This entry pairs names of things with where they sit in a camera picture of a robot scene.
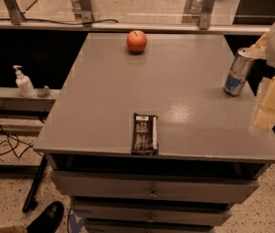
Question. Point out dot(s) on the red apple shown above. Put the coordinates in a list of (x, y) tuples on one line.
[(136, 40)]

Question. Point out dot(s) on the black snack bar wrapper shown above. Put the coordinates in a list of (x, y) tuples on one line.
[(145, 140)]

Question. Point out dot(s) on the grey drawer cabinet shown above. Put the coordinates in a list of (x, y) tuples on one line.
[(207, 161)]

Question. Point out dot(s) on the silver blue redbull can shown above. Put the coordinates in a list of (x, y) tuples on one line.
[(239, 72)]

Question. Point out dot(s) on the black floor stand leg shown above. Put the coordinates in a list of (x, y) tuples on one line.
[(30, 202)]

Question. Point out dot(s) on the left metal bracket post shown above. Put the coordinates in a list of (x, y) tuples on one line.
[(16, 16)]

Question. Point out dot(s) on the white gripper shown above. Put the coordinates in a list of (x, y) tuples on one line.
[(263, 120)]

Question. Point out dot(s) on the right metal bracket post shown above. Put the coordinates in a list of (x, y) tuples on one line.
[(206, 13)]

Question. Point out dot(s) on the middle metal bracket post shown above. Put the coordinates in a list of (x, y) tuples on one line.
[(86, 11)]

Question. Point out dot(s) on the black shoe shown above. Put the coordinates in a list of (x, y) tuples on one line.
[(49, 220)]

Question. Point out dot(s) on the metal bracket post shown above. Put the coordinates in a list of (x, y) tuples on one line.
[(16, 16), (86, 11), (206, 13)]

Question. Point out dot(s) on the small metallic object on ledge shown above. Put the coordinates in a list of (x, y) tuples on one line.
[(44, 92)]

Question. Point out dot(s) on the white pump soap bottle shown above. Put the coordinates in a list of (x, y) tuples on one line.
[(24, 84)]

